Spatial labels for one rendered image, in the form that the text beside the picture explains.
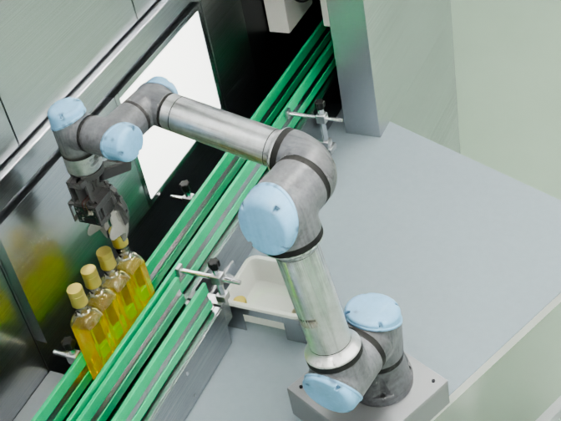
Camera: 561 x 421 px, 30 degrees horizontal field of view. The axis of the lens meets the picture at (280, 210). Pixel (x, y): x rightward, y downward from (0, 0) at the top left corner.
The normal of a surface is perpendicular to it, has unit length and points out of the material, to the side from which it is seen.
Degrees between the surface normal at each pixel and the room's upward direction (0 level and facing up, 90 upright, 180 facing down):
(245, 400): 0
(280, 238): 81
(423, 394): 3
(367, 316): 9
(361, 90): 90
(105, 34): 90
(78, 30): 90
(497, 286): 0
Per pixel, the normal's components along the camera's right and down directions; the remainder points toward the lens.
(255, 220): -0.55, 0.49
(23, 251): 0.90, 0.15
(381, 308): -0.05, -0.83
